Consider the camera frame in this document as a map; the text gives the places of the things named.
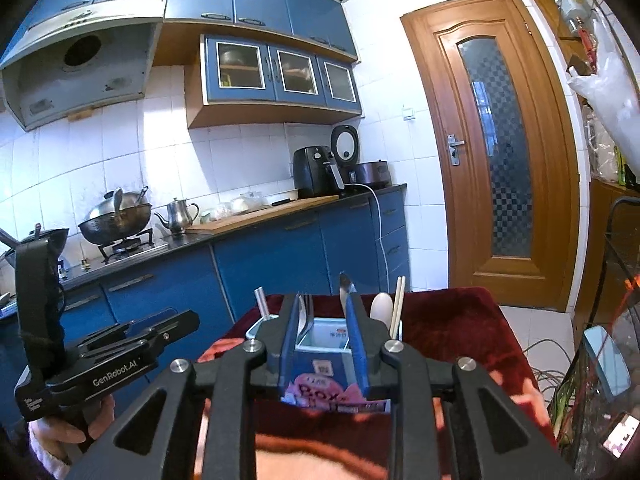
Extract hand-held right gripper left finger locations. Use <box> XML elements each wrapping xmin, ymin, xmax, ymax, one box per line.
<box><xmin>65</xmin><ymin>292</ymin><xmax>302</xmax><ymax>480</ymax></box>

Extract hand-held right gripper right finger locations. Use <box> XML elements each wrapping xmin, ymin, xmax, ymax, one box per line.
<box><xmin>344</xmin><ymin>290</ymin><xmax>576</xmax><ymax>480</ymax></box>

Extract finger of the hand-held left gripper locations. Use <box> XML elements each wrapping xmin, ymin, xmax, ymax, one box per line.
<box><xmin>127</xmin><ymin>309</ymin><xmax>201</xmax><ymax>353</ymax></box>
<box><xmin>75</xmin><ymin>321</ymin><xmax>151</xmax><ymax>348</ymax></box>

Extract white printed utensil box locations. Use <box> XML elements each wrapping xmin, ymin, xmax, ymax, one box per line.
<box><xmin>245</xmin><ymin>312</ymin><xmax>403</xmax><ymax>413</ymax></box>

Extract white spoon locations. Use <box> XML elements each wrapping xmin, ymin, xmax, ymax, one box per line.
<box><xmin>370</xmin><ymin>292</ymin><xmax>393</xmax><ymax>333</ymax></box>

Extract grey metal utensil handle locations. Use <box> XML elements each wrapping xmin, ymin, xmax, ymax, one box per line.
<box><xmin>254</xmin><ymin>287</ymin><xmax>273</xmax><ymax>322</ymax></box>

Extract wooden chopstick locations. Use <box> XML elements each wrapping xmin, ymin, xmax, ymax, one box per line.
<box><xmin>390</xmin><ymin>277</ymin><xmax>402</xmax><ymax>338</ymax></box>

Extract metal table knife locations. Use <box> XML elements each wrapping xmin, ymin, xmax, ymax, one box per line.
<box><xmin>339</xmin><ymin>272</ymin><xmax>357</xmax><ymax>311</ymax></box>

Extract person's left forearm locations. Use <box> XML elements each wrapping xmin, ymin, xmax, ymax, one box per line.
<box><xmin>0</xmin><ymin>420</ymin><xmax>71</xmax><ymax>480</ymax></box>

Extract person's left hand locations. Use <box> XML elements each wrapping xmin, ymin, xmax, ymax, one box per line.
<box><xmin>27</xmin><ymin>395</ymin><xmax>117</xmax><ymax>466</ymax></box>

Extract small black wok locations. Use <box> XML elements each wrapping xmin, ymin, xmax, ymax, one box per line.
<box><xmin>0</xmin><ymin>227</ymin><xmax>71</xmax><ymax>266</ymax></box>

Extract white chopstick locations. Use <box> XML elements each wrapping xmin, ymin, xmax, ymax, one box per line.
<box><xmin>395</xmin><ymin>276</ymin><xmax>406</xmax><ymax>336</ymax></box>

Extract gas stove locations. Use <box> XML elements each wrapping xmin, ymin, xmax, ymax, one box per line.
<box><xmin>97</xmin><ymin>230</ymin><xmax>168</xmax><ymax>263</ymax></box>

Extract blue base cabinets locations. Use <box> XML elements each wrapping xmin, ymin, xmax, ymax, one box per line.
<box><xmin>0</xmin><ymin>185</ymin><xmax>408</xmax><ymax>411</ymax></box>

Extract red floral blanket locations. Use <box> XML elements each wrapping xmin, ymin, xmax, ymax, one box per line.
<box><xmin>197</xmin><ymin>287</ymin><xmax>556</xmax><ymax>480</ymax></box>

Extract large metal wok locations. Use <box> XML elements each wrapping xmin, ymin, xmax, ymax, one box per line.
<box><xmin>77</xmin><ymin>187</ymin><xmax>153</xmax><ymax>246</ymax></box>

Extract metal kettle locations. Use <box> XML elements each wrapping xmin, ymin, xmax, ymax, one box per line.
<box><xmin>154</xmin><ymin>197</ymin><xmax>200</xmax><ymax>236</ymax></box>

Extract wooden cutting board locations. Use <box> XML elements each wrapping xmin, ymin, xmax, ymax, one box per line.
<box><xmin>185</xmin><ymin>195</ymin><xmax>341</xmax><ymax>235</ymax></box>

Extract wooden door with glass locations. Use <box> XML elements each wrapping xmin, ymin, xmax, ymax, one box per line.
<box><xmin>400</xmin><ymin>0</ymin><xmax>581</xmax><ymax>313</ymax></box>

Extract dark electric pot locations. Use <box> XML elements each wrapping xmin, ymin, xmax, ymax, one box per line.
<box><xmin>357</xmin><ymin>160</ymin><xmax>391</xmax><ymax>187</ymax></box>

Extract black air fryer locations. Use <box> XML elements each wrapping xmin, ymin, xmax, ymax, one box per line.
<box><xmin>292</xmin><ymin>146</ymin><xmax>346</xmax><ymax>200</ymax></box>

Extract black and white rice cooker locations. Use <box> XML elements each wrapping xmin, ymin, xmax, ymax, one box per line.
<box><xmin>330</xmin><ymin>125</ymin><xmax>360</xmax><ymax>183</ymax></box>

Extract grey range hood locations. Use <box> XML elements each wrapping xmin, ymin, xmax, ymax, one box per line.
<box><xmin>0</xmin><ymin>22</ymin><xmax>163</xmax><ymax>132</ymax></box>

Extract light blue rounded panel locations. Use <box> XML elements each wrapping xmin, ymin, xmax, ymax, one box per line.
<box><xmin>582</xmin><ymin>325</ymin><xmax>632</xmax><ymax>401</ymax></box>

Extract black mesh rack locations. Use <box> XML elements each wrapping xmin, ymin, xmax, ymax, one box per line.
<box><xmin>602</xmin><ymin>197</ymin><xmax>640</xmax><ymax>321</ymax></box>

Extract smartphone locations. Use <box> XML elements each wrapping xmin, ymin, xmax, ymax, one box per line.
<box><xmin>602</xmin><ymin>410</ymin><xmax>638</xmax><ymax>458</ymax></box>

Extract white plastic bag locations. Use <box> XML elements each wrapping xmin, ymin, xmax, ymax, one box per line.
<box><xmin>567</xmin><ymin>35</ymin><xmax>640</xmax><ymax>171</ymax></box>

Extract white power cable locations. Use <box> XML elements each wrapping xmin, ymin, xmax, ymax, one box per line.
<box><xmin>345</xmin><ymin>182</ymin><xmax>396</xmax><ymax>291</ymax></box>

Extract metal door handle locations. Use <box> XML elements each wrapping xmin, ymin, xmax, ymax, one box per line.
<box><xmin>446</xmin><ymin>134</ymin><xmax>466</xmax><ymax>167</ymax></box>

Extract blue glass-door wall cabinet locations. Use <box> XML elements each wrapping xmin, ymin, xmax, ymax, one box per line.
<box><xmin>185</xmin><ymin>34</ymin><xmax>363</xmax><ymax>130</ymax></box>

